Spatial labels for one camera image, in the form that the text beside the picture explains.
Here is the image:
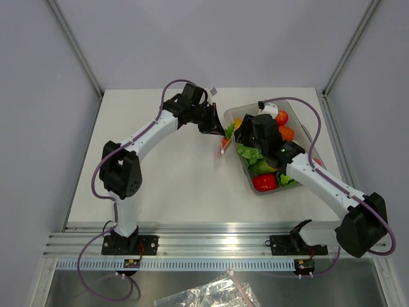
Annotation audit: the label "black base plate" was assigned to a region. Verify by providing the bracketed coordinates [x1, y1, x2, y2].
[101, 235, 158, 256]
[265, 235, 328, 256]

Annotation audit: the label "toy red bell pepper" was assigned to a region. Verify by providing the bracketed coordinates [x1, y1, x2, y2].
[252, 173, 277, 193]

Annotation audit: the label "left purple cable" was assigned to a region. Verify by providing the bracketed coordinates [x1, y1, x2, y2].
[76, 79, 192, 303]

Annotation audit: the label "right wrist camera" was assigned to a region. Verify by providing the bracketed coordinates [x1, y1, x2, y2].
[258, 101, 279, 119]

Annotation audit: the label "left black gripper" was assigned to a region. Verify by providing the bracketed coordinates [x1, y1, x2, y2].
[190, 102, 226, 136]

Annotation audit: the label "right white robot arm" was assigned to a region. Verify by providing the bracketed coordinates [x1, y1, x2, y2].
[235, 114, 396, 258]

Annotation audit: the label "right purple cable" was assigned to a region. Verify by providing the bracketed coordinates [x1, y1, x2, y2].
[257, 97, 399, 278]

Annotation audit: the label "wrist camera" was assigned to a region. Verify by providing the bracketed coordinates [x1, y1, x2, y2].
[258, 101, 279, 119]
[206, 87, 218, 97]

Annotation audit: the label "spare clear plastic bags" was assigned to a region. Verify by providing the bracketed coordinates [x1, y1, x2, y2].
[154, 270, 261, 307]

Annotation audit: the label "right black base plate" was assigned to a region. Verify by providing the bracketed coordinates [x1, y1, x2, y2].
[265, 235, 328, 256]

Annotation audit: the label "toy red apple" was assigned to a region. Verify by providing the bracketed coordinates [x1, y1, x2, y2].
[275, 110, 289, 126]

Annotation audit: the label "toy napa cabbage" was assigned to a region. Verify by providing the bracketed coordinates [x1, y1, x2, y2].
[237, 143, 265, 170]

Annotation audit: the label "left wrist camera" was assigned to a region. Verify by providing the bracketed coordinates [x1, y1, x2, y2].
[206, 87, 218, 97]

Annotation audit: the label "aluminium mounting rail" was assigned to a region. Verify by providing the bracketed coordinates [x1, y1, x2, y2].
[43, 222, 389, 259]

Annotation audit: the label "toy orange fruit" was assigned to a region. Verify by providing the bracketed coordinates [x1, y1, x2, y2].
[234, 118, 242, 131]

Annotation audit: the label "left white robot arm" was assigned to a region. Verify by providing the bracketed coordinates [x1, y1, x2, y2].
[93, 79, 224, 255]

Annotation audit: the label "toy mango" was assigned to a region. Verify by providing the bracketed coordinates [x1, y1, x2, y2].
[251, 160, 277, 175]

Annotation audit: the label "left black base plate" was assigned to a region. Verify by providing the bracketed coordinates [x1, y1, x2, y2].
[101, 235, 158, 256]

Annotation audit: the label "clear dotted zip bag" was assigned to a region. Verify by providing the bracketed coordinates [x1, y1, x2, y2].
[213, 124, 236, 168]

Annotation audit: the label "white slotted cable duct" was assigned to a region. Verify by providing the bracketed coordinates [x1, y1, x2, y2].
[56, 258, 315, 274]

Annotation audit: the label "purple cable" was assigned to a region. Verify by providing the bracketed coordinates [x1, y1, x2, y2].
[257, 97, 399, 278]
[76, 79, 192, 303]

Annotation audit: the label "toy carrot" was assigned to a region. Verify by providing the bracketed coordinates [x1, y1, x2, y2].
[220, 123, 235, 155]

